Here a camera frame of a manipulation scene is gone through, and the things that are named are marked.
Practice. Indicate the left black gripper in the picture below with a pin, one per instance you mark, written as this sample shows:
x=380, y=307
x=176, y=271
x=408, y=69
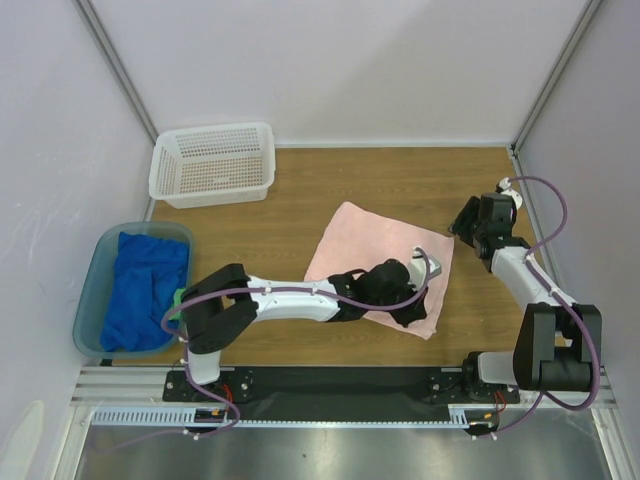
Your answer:
x=412, y=312

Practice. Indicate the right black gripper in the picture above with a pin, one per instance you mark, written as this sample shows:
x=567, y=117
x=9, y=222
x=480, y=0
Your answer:
x=471, y=220

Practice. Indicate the pink towel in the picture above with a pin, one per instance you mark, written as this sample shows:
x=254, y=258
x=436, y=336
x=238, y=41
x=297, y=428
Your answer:
x=356, y=238

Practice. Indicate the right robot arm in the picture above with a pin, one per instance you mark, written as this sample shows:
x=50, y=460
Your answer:
x=559, y=341

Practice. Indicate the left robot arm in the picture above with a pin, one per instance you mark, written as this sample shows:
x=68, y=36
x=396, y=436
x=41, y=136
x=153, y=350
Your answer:
x=216, y=310

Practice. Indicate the white perforated plastic basket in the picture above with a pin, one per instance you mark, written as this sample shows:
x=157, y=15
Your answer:
x=213, y=165

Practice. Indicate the green towel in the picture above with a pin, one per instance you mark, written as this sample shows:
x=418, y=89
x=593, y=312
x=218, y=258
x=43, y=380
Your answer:
x=176, y=314

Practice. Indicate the blue towel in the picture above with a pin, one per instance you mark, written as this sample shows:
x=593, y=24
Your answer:
x=147, y=273

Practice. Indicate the blue translucent plastic tub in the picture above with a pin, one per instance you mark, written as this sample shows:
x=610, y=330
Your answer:
x=99, y=281

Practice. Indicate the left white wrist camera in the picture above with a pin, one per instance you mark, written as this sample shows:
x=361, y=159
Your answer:
x=422, y=267

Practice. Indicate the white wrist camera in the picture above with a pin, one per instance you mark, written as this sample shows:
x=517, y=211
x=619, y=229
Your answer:
x=422, y=267
x=505, y=187

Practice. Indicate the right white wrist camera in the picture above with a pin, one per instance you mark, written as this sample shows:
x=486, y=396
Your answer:
x=505, y=187

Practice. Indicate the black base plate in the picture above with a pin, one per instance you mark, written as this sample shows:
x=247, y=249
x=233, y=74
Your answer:
x=354, y=394

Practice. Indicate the right aluminium frame post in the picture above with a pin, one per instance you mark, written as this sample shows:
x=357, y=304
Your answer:
x=583, y=23

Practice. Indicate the aluminium frame post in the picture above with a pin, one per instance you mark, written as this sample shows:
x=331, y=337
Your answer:
x=107, y=49
x=583, y=23

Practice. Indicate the slotted aluminium rail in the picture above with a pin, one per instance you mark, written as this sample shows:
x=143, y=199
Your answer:
x=163, y=397

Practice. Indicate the left aluminium frame post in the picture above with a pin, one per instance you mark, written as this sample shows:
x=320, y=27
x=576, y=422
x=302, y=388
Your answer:
x=107, y=49

